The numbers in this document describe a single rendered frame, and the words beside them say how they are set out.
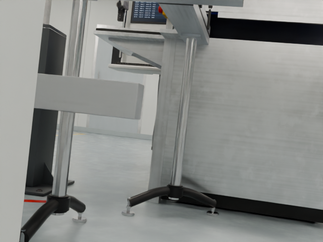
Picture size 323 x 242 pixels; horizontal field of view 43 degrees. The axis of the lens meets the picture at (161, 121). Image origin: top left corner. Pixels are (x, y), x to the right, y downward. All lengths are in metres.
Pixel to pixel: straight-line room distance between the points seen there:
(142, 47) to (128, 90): 0.97
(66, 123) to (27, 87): 0.60
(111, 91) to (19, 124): 0.58
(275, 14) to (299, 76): 0.33
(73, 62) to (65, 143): 0.28
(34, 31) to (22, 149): 0.23
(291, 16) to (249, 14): 0.20
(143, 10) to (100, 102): 2.02
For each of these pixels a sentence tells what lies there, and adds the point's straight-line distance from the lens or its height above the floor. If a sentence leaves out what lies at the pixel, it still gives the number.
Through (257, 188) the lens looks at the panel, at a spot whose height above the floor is 0.15.
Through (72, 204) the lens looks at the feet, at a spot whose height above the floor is 0.09.
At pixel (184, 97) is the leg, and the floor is 0.55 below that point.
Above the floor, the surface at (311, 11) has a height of 1.04.
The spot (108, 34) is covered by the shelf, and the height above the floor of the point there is 0.86.
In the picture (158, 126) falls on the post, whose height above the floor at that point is 0.40.
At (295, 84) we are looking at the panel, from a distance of 2.10.
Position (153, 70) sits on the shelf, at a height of 0.78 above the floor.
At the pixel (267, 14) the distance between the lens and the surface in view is 2.15.
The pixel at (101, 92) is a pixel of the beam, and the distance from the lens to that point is 1.35.
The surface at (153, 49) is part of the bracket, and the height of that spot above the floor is 0.82.
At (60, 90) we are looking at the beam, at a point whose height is 0.50.
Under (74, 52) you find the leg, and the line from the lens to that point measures 1.43.
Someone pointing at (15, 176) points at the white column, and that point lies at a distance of 0.84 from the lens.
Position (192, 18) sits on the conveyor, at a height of 0.84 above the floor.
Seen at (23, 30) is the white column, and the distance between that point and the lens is 0.81.
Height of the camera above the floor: 0.44
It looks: level
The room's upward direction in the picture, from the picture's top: 6 degrees clockwise
